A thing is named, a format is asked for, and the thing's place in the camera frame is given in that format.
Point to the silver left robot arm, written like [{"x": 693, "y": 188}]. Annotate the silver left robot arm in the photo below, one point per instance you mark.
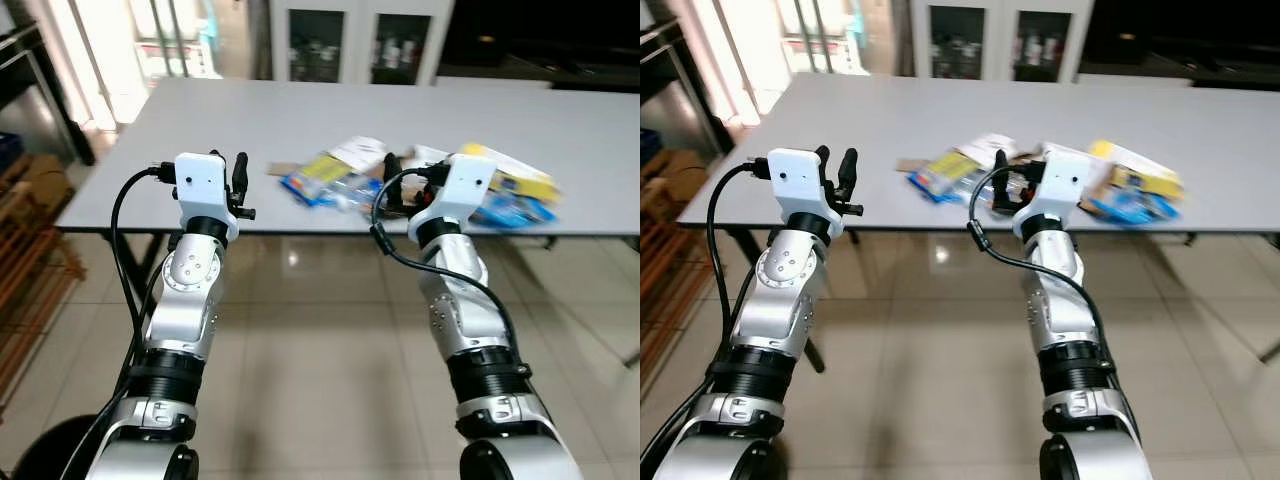
[
  {"x": 785, "y": 290},
  {"x": 185, "y": 290}
]

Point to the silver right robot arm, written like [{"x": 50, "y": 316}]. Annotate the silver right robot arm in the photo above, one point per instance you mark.
[
  {"x": 1060, "y": 300},
  {"x": 460, "y": 310}
]

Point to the white paper sheet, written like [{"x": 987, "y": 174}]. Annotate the white paper sheet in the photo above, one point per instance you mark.
[
  {"x": 360, "y": 152},
  {"x": 990, "y": 147}
]

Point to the grey folding table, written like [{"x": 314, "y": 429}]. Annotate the grey folding table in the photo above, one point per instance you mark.
[
  {"x": 400, "y": 110},
  {"x": 1000, "y": 105}
]

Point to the yellow blue snack wrapper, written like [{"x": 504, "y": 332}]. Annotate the yellow blue snack wrapper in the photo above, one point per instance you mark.
[
  {"x": 1140, "y": 180},
  {"x": 520, "y": 185}
]

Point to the glass entrance door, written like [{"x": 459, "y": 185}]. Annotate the glass entrance door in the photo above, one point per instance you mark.
[
  {"x": 750, "y": 50},
  {"x": 110, "y": 60}
]

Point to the white glass door cabinet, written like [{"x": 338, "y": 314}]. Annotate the white glass door cabinet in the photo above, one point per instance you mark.
[
  {"x": 355, "y": 40},
  {"x": 997, "y": 40}
]

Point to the black low cabinet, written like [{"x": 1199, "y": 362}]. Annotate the black low cabinet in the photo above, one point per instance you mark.
[
  {"x": 1180, "y": 40},
  {"x": 540, "y": 40}
]

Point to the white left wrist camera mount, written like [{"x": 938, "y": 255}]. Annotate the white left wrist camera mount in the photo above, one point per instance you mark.
[
  {"x": 200, "y": 185},
  {"x": 795, "y": 180}
]

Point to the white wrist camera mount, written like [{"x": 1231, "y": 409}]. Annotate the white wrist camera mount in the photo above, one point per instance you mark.
[
  {"x": 200, "y": 185},
  {"x": 462, "y": 185},
  {"x": 1062, "y": 180},
  {"x": 795, "y": 180}
]

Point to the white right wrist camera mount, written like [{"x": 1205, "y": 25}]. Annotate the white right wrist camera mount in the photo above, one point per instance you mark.
[
  {"x": 1062, "y": 180},
  {"x": 462, "y": 185}
]

